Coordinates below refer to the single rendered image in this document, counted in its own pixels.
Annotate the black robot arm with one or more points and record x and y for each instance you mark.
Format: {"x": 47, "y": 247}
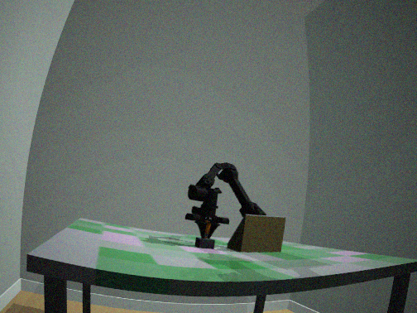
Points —
{"x": 202, "y": 192}

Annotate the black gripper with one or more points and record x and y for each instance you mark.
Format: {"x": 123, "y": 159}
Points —
{"x": 209, "y": 211}

